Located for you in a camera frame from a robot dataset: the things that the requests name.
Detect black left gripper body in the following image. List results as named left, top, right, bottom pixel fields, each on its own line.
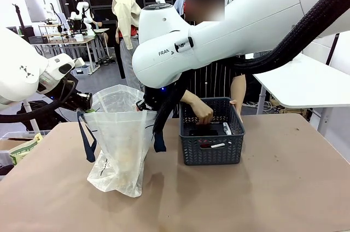
left=64, top=91, right=94, bottom=112

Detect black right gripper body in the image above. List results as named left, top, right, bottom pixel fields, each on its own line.
left=136, top=86, right=176, bottom=112

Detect white shopping bag blue handles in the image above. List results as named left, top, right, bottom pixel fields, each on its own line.
left=77, top=84, right=167, bottom=199

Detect black case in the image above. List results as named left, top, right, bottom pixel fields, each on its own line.
left=189, top=124, right=220, bottom=137

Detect grey plastic lattice basket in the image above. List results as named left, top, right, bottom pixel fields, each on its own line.
left=179, top=96, right=246, bottom=166

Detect person's right forearm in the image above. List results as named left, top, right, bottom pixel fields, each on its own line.
left=180, top=89, right=203, bottom=107

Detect person's left forearm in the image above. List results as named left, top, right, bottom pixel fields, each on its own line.
left=230, top=74, right=247, bottom=105

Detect person's right hand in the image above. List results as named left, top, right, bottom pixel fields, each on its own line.
left=190, top=100, right=215, bottom=126

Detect person's left hand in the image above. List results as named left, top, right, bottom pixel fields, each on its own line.
left=229, top=99, right=244, bottom=123

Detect clear plastic storage bin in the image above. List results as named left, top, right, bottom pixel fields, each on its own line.
left=71, top=63, right=92, bottom=76

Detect black backpack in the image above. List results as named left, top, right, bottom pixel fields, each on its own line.
left=16, top=100, right=68, bottom=132

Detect wooden workbench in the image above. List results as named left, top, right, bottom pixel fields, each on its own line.
left=28, top=27, right=110, bottom=76

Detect person in black striped shirt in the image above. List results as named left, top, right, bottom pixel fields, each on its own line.
left=179, top=0, right=247, bottom=119

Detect cardboard box green print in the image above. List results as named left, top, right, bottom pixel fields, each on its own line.
left=0, top=133, right=44, bottom=166

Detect seated person in dark shirt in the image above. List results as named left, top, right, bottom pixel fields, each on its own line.
left=92, top=13, right=109, bottom=48

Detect mannequin in beige jacket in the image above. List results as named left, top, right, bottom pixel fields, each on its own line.
left=106, top=0, right=145, bottom=92

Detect black light stand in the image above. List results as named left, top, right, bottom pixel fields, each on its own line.
left=11, top=3, right=31, bottom=42

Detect white board panel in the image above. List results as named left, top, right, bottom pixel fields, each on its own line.
left=23, top=0, right=46, bottom=23

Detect white side table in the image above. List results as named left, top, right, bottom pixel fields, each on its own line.
left=253, top=53, right=350, bottom=131

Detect black slanted tripod pole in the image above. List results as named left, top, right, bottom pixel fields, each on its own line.
left=325, top=32, right=341, bottom=66

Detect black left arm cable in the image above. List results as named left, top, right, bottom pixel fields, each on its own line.
left=0, top=74, right=79, bottom=124

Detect white desk with pedestal leg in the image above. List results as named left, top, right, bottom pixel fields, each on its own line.
left=21, top=100, right=42, bottom=134

